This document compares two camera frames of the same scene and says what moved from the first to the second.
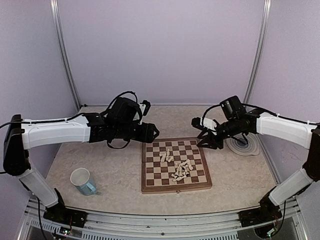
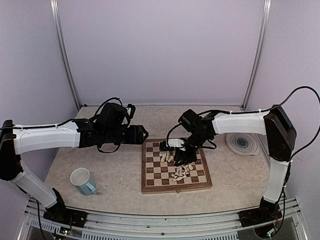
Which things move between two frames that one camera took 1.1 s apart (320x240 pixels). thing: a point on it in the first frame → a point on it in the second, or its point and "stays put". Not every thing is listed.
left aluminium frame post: [63, 51] stays put
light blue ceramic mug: [80, 177] stays put
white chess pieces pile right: [182, 170] stays put
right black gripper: [209, 138] → [188, 158]
